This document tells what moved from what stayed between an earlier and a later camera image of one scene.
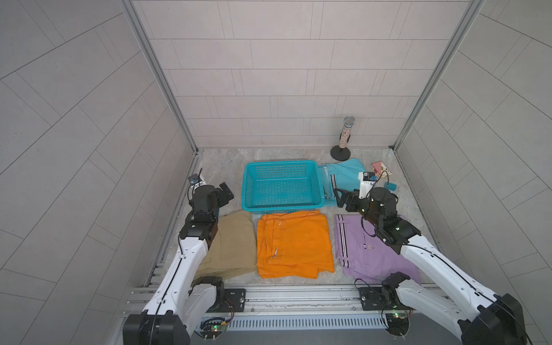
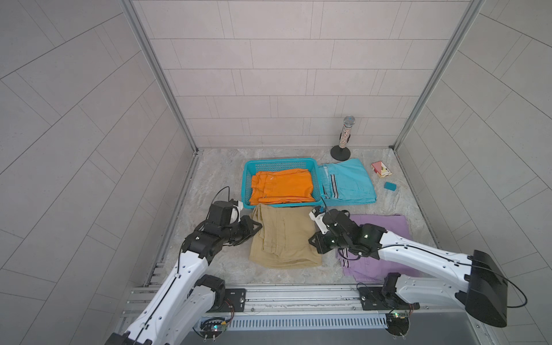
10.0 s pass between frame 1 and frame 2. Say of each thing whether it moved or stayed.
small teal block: stayed
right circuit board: stayed
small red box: stayed
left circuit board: stayed
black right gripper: moved
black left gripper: moved
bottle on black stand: stayed
